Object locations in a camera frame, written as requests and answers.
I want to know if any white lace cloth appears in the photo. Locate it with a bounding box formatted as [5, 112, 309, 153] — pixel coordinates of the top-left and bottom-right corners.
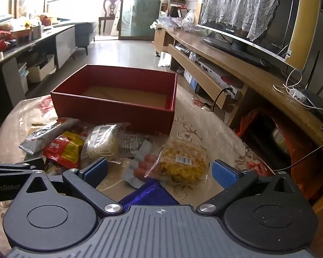
[200, 0, 286, 42]

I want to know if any glass sliding door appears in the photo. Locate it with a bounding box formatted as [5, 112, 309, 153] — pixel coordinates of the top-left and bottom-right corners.
[118, 0, 163, 39]

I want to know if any white audio device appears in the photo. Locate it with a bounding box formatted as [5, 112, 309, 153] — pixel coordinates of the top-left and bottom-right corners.
[194, 59, 232, 86]

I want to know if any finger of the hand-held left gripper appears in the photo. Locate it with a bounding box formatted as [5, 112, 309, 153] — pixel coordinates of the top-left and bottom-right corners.
[0, 157, 45, 177]

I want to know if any clear yellow crispy snack packet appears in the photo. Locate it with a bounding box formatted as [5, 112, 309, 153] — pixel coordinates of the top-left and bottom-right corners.
[145, 137, 208, 188]

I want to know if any blue and white box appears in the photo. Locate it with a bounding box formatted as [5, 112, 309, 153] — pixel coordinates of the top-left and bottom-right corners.
[183, 70, 199, 92]

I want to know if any silver printed snack packet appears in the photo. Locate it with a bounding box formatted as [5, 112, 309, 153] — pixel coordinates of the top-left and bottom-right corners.
[118, 133, 152, 158]

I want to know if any clear plastic bag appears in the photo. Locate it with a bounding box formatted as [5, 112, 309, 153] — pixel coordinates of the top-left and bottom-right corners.
[181, 9, 197, 31]

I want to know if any white cardboard box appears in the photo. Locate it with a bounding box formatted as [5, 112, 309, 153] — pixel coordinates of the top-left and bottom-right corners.
[27, 55, 56, 83]

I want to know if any curved television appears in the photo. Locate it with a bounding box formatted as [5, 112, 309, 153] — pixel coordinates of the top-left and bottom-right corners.
[195, 0, 323, 72]

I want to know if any thin black cable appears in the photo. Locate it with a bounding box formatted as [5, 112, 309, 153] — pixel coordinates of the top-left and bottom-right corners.
[276, 137, 323, 171]

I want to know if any blue foil snack packet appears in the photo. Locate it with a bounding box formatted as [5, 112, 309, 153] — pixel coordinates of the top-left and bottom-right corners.
[118, 180, 179, 207]

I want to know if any clear sausage packet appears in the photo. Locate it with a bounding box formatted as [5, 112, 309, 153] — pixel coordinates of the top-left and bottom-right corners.
[122, 140, 165, 189]

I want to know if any black power cable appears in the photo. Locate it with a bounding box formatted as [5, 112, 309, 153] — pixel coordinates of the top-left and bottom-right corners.
[213, 87, 233, 112]

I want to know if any dark sideboard with white panels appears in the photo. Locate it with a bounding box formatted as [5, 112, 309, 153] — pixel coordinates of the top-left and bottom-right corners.
[0, 24, 77, 108]

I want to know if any grey blue sofa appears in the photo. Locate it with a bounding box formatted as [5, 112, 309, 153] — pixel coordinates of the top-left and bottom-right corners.
[52, 19, 97, 55]

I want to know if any dark wooden chair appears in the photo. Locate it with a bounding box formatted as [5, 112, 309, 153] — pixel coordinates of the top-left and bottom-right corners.
[98, 0, 123, 35]

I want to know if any red cardboard box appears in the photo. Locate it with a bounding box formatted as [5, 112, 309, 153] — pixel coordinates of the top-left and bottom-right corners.
[51, 64, 178, 135]

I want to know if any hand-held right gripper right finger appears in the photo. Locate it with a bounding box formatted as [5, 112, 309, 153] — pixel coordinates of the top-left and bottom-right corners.
[196, 160, 307, 217]

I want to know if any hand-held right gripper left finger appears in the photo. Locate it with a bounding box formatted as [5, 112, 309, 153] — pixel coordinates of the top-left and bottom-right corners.
[16, 157, 124, 217]

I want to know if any long white snack packet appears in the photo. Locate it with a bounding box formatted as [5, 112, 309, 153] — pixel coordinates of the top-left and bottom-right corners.
[18, 117, 80, 155]

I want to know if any wooden television cabinet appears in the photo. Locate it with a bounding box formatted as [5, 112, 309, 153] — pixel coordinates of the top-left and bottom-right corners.
[152, 21, 323, 215]

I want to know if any orange plastic bag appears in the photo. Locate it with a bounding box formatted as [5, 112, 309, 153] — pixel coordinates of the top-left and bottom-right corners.
[237, 109, 323, 202]

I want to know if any red and yellow snack packet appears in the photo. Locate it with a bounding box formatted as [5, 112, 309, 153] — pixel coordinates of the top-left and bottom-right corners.
[42, 131, 87, 169]

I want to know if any white bag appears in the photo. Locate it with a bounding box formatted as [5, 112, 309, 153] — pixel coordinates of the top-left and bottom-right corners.
[157, 51, 173, 68]

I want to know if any clear cream biscuit packet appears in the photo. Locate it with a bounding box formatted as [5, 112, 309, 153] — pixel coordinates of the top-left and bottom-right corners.
[80, 123, 122, 164]

